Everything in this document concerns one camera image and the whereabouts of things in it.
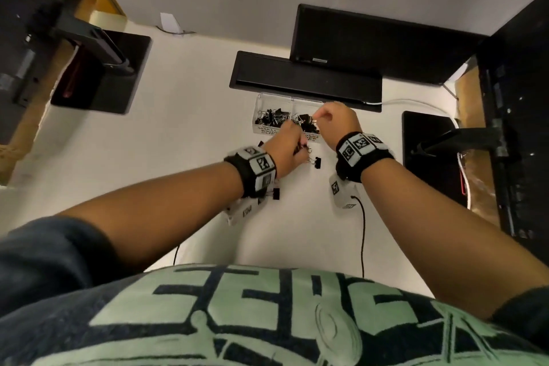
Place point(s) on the person's right hand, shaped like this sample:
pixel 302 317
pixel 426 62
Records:
pixel 341 121

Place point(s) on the person's left hand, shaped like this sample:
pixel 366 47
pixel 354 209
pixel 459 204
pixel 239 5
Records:
pixel 285 151

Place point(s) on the medium black binder clip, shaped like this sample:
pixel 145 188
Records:
pixel 317 162
pixel 300 148
pixel 275 193

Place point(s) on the heap of small binder clips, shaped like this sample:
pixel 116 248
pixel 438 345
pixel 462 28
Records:
pixel 272 117

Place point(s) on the clear two-compartment plastic box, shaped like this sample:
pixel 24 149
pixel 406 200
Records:
pixel 268 100

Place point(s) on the person's right forearm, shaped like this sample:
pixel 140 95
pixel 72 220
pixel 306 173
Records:
pixel 450 241

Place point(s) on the person's left forearm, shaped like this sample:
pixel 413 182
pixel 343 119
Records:
pixel 163 211

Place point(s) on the brown cardboard box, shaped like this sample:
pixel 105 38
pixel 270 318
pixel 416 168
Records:
pixel 480 185

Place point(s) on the black left wristband with markers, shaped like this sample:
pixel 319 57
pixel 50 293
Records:
pixel 253 170

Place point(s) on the black wristband with markers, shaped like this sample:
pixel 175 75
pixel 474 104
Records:
pixel 253 170
pixel 362 153

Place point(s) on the black right wristband with markers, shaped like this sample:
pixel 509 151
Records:
pixel 362 153

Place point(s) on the black centre monitor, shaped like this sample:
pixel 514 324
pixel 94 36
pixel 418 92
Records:
pixel 300 78

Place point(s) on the black monitor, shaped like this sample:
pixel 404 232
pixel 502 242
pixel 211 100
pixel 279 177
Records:
pixel 25 14
pixel 300 78
pixel 523 121

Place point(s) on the black monitor stand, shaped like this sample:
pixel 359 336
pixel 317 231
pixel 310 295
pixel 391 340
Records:
pixel 111 87
pixel 433 177

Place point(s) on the small white paper card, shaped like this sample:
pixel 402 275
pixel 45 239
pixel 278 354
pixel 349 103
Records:
pixel 169 21

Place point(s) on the grey shirt with green print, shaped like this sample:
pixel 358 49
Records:
pixel 257 323

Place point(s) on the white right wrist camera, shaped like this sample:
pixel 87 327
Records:
pixel 343 194

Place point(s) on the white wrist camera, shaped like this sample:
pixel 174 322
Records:
pixel 244 211
pixel 343 194

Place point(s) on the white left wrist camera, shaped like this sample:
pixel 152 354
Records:
pixel 244 211

